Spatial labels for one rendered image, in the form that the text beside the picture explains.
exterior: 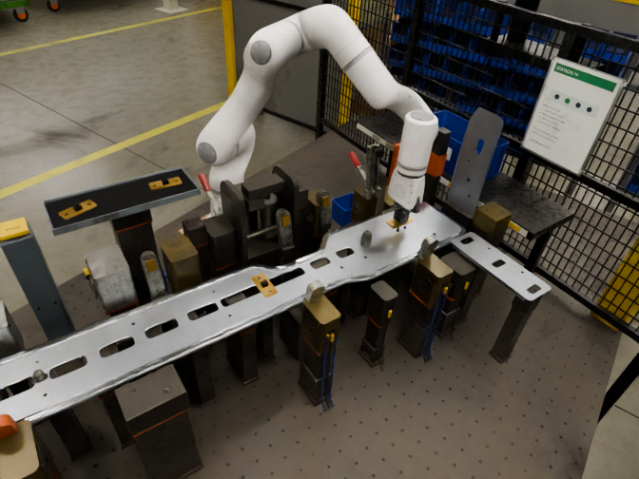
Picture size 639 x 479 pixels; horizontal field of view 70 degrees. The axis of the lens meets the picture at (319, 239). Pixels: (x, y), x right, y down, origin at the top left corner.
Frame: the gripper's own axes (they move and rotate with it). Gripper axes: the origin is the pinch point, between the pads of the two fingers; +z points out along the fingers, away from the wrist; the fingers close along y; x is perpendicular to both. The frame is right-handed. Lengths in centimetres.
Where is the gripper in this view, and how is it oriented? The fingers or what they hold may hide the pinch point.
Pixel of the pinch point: (401, 215)
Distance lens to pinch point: 140.2
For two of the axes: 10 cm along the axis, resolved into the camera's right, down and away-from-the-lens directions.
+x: 8.3, -3.2, 4.6
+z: -0.6, 7.7, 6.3
